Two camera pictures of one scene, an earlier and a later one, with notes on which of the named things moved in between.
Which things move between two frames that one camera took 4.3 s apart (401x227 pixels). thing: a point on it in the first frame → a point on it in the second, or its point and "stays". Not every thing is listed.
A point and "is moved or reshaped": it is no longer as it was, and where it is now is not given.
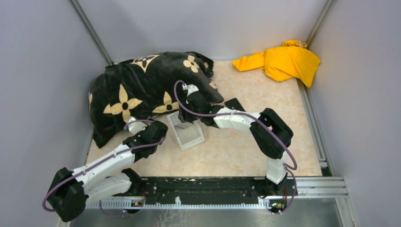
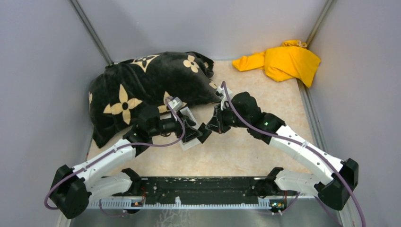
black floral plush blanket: [148, 85] stays
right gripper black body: [187, 116] → [228, 118]
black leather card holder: [234, 104] is moved or reshaped
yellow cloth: [292, 60] stays
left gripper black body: [139, 134] → [170, 125]
